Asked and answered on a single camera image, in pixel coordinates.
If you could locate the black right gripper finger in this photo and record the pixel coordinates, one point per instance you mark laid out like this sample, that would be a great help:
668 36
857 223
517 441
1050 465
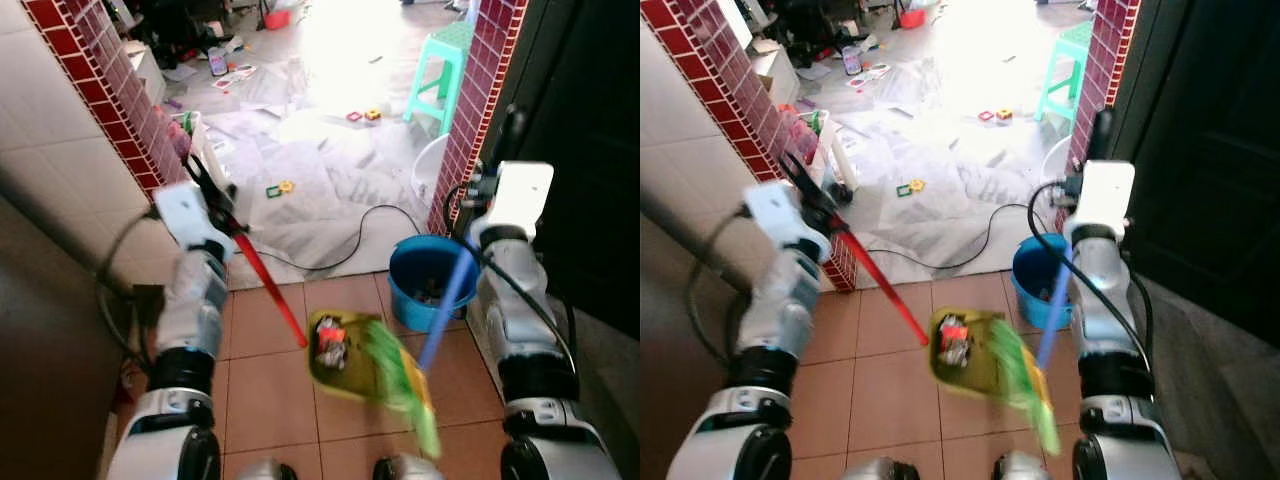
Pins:
512 132
1100 133

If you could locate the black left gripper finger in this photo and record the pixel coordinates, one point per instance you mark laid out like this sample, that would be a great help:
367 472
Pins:
198 176
828 188
794 170
222 190

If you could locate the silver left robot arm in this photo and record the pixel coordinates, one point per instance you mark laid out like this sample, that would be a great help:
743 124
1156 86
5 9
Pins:
190 310
780 310

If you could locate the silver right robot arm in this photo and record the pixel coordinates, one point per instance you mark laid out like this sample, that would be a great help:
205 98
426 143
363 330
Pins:
515 300
1110 300

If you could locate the white plastic basin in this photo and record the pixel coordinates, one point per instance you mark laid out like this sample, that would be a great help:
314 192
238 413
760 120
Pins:
1054 160
428 165

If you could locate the white toy basket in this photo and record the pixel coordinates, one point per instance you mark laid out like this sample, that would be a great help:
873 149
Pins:
832 145
198 140

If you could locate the green plastic stool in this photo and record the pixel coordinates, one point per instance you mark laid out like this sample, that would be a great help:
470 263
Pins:
440 75
1065 70

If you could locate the dark door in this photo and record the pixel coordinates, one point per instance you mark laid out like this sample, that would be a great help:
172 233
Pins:
1210 150
590 150

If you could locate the white low cabinet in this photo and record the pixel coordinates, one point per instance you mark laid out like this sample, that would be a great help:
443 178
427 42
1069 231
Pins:
148 68
775 72

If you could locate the blue plastic bucket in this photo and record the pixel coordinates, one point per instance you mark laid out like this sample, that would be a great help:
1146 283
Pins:
412 275
1028 285

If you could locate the red white litter pile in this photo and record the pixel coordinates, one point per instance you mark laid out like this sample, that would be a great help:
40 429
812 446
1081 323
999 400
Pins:
330 342
953 342

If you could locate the red plastic basin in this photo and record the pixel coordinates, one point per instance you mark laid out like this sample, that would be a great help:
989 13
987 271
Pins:
276 18
911 18

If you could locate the silver left robot foot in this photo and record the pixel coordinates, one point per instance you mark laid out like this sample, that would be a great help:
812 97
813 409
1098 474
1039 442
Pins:
880 471
265 471

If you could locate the silver robot foot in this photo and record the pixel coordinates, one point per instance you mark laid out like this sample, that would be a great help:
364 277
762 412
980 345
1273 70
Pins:
880 471
265 471
405 469
1020 468

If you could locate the silver right robot foot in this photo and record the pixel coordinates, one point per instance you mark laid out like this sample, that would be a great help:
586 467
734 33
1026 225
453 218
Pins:
405 469
1020 468

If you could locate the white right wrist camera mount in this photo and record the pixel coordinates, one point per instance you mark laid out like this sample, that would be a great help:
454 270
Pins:
517 195
1102 190

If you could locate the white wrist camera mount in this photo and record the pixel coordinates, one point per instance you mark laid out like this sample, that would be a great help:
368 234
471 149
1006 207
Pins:
183 215
517 195
1102 190
773 215

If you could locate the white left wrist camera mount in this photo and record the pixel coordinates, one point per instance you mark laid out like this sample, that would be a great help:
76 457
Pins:
773 215
183 215

